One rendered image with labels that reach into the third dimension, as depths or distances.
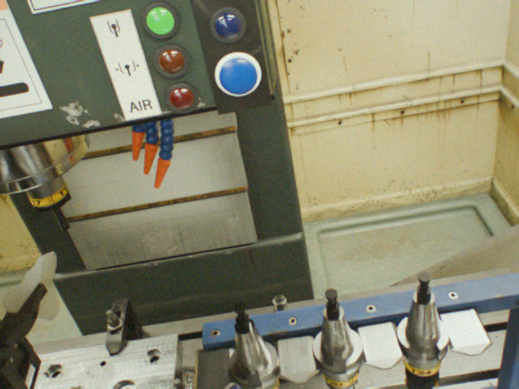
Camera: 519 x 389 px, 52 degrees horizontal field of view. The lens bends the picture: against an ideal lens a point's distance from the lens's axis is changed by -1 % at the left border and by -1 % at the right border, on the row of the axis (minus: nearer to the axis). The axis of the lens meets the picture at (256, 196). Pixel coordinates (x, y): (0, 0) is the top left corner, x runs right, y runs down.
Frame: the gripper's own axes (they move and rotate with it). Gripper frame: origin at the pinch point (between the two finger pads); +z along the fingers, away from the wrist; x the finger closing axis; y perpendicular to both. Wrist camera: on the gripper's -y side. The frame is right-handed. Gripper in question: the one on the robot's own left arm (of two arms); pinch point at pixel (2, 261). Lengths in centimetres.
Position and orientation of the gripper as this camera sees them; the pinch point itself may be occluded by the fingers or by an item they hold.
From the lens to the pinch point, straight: 65.1
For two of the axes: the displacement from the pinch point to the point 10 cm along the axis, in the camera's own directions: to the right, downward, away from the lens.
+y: 1.7, 7.7, 6.2
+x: 9.8, -1.8, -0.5
